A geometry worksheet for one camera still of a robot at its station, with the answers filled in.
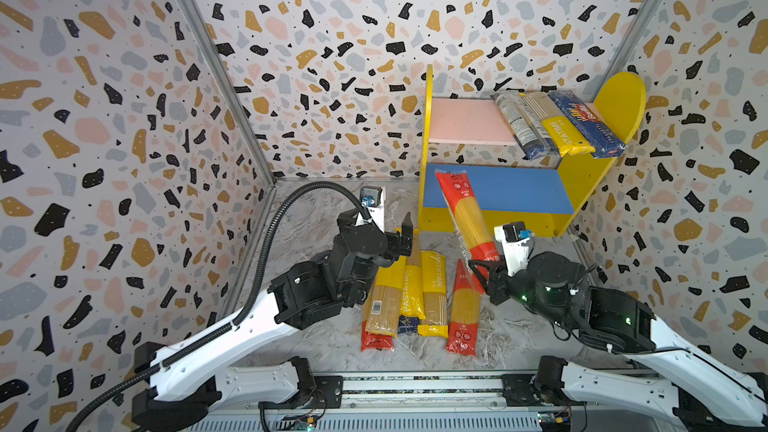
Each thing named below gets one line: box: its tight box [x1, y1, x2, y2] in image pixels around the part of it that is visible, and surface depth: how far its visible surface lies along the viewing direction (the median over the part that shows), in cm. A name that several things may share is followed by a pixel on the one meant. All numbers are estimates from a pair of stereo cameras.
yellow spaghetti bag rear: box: [400, 229, 426, 321], surface depth 89 cm
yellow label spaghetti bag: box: [364, 255, 407, 337], surface depth 83 cm
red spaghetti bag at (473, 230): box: [435, 170, 500, 262], surface depth 63 cm
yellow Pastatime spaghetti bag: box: [520, 91, 596, 158], surface depth 76 cm
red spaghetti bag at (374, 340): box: [360, 320, 394, 352], surface depth 81 cm
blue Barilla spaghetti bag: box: [548, 90, 628, 159], surface depth 76 cm
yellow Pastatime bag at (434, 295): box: [418, 250, 449, 339], surface depth 90 cm
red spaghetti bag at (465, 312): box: [446, 259, 484, 356], surface depth 83 cm
